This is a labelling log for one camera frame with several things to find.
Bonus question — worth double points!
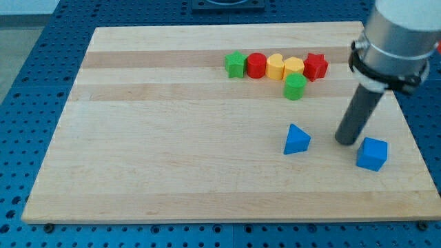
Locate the yellow heart block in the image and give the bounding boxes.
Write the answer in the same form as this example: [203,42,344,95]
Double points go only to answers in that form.
[265,54,285,80]

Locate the blue triangular prism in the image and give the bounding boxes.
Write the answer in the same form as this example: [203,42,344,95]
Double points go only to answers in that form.
[283,124,311,155]

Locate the green cylinder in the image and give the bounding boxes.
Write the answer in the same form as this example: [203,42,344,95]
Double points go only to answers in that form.
[283,73,307,101]

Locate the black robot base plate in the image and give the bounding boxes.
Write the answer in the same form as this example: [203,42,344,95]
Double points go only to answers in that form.
[189,0,265,12]

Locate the blue cube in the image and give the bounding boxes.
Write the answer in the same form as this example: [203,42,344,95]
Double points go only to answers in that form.
[356,137,388,172]

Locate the red cylinder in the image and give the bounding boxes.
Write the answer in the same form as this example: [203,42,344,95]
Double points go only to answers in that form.
[247,52,267,79]

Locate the red star block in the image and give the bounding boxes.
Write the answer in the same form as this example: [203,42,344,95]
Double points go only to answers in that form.
[303,53,329,82]

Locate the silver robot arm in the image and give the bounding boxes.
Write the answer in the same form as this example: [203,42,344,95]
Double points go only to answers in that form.
[335,0,440,145]

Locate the black cable around arm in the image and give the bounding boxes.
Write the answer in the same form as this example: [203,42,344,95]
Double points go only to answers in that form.
[348,31,428,92]

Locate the yellow hexagon block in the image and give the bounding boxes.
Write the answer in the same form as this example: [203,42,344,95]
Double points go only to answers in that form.
[283,56,305,81]

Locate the green star block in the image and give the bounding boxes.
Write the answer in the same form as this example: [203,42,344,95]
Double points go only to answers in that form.
[225,51,247,78]

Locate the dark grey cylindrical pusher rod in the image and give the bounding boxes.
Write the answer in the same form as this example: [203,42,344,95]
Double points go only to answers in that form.
[334,84,383,145]

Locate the wooden board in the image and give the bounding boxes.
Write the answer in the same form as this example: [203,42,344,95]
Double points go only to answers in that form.
[22,22,440,224]

